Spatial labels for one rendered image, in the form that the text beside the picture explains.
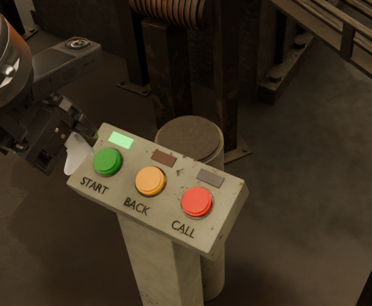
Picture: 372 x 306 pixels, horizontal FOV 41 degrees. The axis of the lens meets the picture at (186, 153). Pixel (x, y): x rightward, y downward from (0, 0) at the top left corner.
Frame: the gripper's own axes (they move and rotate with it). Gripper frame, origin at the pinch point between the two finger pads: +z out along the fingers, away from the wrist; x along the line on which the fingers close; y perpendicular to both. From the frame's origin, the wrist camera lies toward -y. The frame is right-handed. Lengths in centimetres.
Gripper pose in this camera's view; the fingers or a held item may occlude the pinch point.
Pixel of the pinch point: (89, 144)
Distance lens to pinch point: 67.0
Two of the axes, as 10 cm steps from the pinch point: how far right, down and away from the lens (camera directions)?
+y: -4.6, 8.5, -2.6
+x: 8.5, 3.5, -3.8
